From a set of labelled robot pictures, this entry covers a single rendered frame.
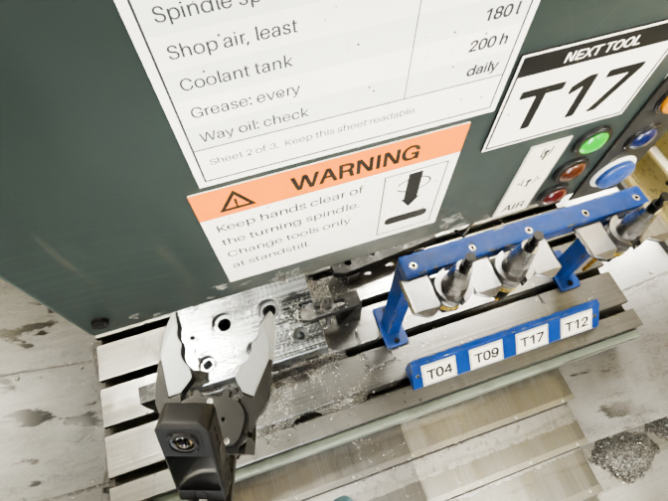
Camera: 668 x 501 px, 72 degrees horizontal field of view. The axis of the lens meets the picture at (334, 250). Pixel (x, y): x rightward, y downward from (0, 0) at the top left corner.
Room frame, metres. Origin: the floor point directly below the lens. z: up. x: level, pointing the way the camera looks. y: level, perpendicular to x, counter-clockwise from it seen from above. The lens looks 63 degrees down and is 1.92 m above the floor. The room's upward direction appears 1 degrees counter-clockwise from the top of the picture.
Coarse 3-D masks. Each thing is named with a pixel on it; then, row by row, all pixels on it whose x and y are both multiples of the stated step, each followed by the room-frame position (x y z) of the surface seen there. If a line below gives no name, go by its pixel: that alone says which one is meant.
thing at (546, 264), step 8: (544, 240) 0.38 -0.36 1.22; (544, 248) 0.36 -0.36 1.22; (536, 256) 0.35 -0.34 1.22; (544, 256) 0.35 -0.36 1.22; (552, 256) 0.35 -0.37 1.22; (536, 264) 0.33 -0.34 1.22; (544, 264) 0.33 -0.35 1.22; (552, 264) 0.33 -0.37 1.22; (560, 264) 0.33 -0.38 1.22; (536, 272) 0.32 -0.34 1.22; (544, 272) 0.32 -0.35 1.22; (552, 272) 0.32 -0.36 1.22
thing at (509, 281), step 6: (498, 258) 0.34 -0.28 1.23; (498, 264) 0.33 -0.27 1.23; (498, 270) 0.32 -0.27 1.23; (528, 270) 0.32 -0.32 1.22; (498, 276) 0.31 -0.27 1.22; (504, 276) 0.31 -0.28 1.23; (510, 276) 0.31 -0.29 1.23; (522, 276) 0.31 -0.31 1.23; (528, 276) 0.31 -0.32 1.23; (504, 282) 0.30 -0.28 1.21; (510, 282) 0.30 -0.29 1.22; (516, 282) 0.30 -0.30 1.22; (522, 282) 0.30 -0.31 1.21
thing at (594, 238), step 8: (592, 224) 0.41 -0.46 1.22; (600, 224) 0.41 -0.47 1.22; (576, 232) 0.40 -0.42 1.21; (584, 232) 0.39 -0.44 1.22; (592, 232) 0.39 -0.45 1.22; (600, 232) 0.39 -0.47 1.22; (584, 240) 0.38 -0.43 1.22; (592, 240) 0.38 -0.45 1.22; (600, 240) 0.38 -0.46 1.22; (608, 240) 0.38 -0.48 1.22; (592, 248) 0.36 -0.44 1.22; (600, 248) 0.36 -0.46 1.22; (608, 248) 0.36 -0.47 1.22; (616, 248) 0.36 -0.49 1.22; (592, 256) 0.35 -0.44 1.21; (600, 256) 0.35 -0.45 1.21; (608, 256) 0.35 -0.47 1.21
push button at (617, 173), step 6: (624, 162) 0.22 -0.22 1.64; (630, 162) 0.22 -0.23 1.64; (612, 168) 0.21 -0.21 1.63; (618, 168) 0.21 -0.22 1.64; (624, 168) 0.21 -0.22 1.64; (630, 168) 0.22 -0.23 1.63; (606, 174) 0.21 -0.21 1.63; (612, 174) 0.21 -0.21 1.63; (618, 174) 0.21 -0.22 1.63; (624, 174) 0.21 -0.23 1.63; (630, 174) 0.22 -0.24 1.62; (600, 180) 0.21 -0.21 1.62; (606, 180) 0.21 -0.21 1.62; (612, 180) 0.21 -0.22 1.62; (618, 180) 0.21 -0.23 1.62; (600, 186) 0.21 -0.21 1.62; (606, 186) 0.21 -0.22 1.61
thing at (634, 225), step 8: (640, 208) 0.40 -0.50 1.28; (624, 216) 0.41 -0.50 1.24; (632, 216) 0.39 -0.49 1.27; (640, 216) 0.39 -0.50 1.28; (648, 216) 0.38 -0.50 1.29; (656, 216) 0.38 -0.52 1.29; (616, 224) 0.40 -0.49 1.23; (624, 224) 0.39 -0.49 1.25; (632, 224) 0.38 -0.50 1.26; (640, 224) 0.38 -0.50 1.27; (648, 224) 0.38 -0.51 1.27; (624, 232) 0.38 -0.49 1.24; (632, 232) 0.38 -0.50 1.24; (640, 232) 0.37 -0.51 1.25; (632, 240) 0.37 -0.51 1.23
